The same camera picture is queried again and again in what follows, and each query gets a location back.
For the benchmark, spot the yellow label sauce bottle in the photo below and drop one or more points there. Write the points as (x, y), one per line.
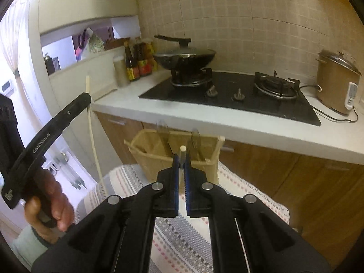
(152, 52)

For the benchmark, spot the black gas stove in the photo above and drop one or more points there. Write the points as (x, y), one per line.
(227, 105)

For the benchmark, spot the person's left hand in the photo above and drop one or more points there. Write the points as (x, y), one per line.
(57, 202)

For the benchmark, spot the dark soy sauce bottle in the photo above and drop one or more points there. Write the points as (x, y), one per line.
(131, 65)

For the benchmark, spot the beige plastic utensil basket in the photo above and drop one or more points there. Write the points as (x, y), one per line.
(153, 153)

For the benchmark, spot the long cream stick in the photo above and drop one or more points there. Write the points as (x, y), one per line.
(92, 136)

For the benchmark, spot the glass wok lid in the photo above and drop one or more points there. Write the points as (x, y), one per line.
(182, 49)

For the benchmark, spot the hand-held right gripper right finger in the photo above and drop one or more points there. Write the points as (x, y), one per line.
(186, 182)

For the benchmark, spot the plastic seasoning jar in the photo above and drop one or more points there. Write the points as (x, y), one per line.
(121, 72)

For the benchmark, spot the white kitchen countertop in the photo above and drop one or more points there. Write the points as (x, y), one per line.
(284, 136)

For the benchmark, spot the striped woven table cloth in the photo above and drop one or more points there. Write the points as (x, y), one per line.
(176, 239)

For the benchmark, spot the wooden base cabinet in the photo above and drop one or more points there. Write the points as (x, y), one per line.
(312, 199)

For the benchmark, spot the brown rice cooker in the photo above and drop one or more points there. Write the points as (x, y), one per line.
(332, 85)

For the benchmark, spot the dark spray can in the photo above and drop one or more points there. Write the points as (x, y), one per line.
(49, 65)

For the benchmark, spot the red label sauce bottle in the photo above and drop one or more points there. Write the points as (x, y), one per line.
(143, 62)

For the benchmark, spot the clear plastic spoon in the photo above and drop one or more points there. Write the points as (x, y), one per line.
(163, 136)
(196, 145)

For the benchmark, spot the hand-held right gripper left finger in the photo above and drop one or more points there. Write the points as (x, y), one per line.
(176, 176)

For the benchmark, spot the floral bag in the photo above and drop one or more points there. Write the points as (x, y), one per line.
(91, 44)

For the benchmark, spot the black wok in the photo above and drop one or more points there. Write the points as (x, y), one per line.
(184, 61)

